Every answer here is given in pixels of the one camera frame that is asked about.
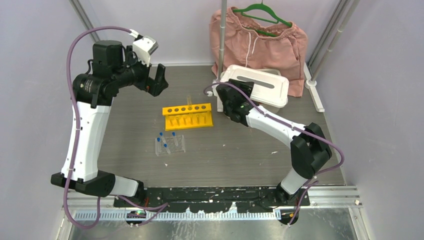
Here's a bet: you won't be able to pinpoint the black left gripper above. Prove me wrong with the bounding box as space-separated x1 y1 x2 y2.
112 45 168 96

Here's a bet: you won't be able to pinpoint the white plastic bin lid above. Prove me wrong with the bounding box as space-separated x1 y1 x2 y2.
220 64 273 106

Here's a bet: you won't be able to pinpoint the blue capped tube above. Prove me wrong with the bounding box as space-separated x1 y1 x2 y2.
155 137 162 155
163 143 171 154
159 132 167 144
172 132 179 146

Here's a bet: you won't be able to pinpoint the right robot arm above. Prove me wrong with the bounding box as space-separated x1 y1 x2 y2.
215 79 333 206

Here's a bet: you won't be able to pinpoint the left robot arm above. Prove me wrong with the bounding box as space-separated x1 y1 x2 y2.
50 36 168 207

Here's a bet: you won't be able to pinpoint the beige plastic bin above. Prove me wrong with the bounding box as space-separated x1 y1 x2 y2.
261 68 289 114

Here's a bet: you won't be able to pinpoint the yellow test tube rack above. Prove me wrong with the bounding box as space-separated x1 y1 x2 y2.
162 103 214 131

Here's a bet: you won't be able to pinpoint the clear acrylic tube rack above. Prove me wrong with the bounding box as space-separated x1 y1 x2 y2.
154 135 186 156

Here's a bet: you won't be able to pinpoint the pink shorts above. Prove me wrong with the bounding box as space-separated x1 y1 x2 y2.
223 7 308 97

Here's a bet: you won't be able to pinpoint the right white pole foot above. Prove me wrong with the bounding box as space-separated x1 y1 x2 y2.
303 63 325 113

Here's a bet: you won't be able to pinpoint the green clothes hanger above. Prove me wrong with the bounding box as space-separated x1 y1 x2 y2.
232 0 293 37

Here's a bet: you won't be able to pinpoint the grey rack pole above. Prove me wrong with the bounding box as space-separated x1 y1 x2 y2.
216 0 228 83

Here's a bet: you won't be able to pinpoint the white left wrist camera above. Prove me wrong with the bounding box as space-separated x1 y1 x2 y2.
132 35 159 66

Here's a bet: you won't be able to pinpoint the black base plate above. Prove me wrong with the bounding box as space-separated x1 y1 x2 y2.
126 186 310 214

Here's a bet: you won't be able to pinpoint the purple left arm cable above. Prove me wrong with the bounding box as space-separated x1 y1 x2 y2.
62 26 170 230

